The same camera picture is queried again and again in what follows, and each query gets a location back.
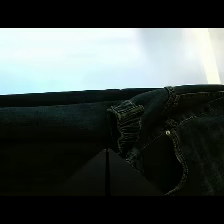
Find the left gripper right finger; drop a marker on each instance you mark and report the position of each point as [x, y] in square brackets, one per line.
[125, 181]

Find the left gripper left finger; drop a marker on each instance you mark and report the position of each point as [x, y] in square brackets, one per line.
[91, 181]

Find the dark jeans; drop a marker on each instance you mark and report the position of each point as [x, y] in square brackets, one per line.
[50, 126]

